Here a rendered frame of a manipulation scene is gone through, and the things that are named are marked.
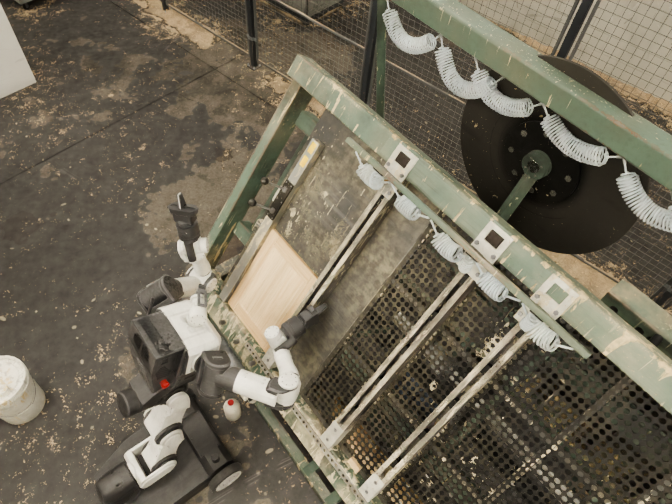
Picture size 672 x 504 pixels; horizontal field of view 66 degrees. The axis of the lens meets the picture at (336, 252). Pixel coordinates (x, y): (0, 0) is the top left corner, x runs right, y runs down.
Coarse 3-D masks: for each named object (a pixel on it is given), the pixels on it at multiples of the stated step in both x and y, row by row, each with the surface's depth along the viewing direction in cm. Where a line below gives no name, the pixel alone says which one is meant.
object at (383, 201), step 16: (400, 144) 189; (416, 160) 186; (400, 176) 189; (384, 192) 194; (400, 192) 200; (368, 208) 203; (384, 208) 200; (368, 224) 203; (352, 240) 208; (368, 240) 211; (336, 256) 213; (352, 256) 212; (336, 272) 213; (320, 288) 223; (304, 304) 224; (320, 304) 225; (272, 352) 236
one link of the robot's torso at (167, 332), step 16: (176, 304) 206; (144, 320) 195; (160, 320) 198; (176, 320) 201; (208, 320) 210; (128, 336) 198; (144, 336) 190; (160, 336) 193; (176, 336) 195; (192, 336) 198; (208, 336) 201; (144, 352) 213; (160, 352) 188; (176, 352) 191; (192, 352) 194; (144, 368) 196; (160, 368) 191; (176, 368) 199; (192, 368) 201; (160, 384) 200; (176, 384) 206
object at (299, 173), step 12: (312, 156) 223; (300, 168) 227; (300, 180) 229; (288, 204) 236; (276, 216) 237; (264, 228) 241; (252, 240) 246; (264, 240) 244; (252, 252) 246; (240, 264) 251; (240, 276) 252; (228, 288) 257; (228, 300) 260
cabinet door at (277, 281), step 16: (272, 240) 241; (256, 256) 247; (272, 256) 242; (288, 256) 235; (256, 272) 248; (272, 272) 242; (288, 272) 236; (304, 272) 230; (240, 288) 255; (256, 288) 249; (272, 288) 242; (288, 288) 236; (304, 288) 230; (240, 304) 255; (256, 304) 249; (272, 304) 243; (288, 304) 237; (256, 320) 249; (272, 320) 243; (256, 336) 249
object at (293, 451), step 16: (224, 272) 283; (368, 320) 283; (384, 320) 283; (320, 384) 256; (400, 384) 286; (416, 384) 282; (432, 400) 278; (272, 416) 300; (384, 432) 289; (288, 448) 290; (384, 448) 230; (480, 448) 248; (304, 464) 285; (496, 464) 243; (512, 464) 242; (320, 480) 281; (528, 480) 238; (320, 496) 276
